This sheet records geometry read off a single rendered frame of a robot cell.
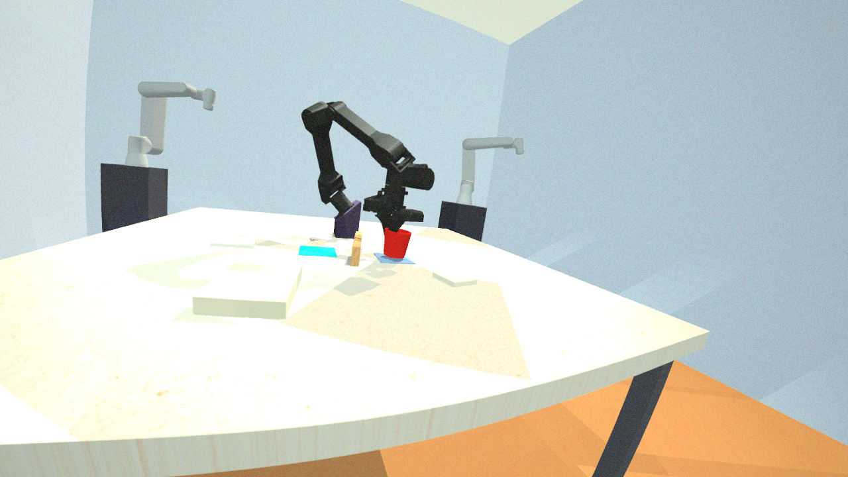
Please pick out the orange flat bar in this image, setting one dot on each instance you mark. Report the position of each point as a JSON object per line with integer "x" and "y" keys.
{"x": 356, "y": 247}

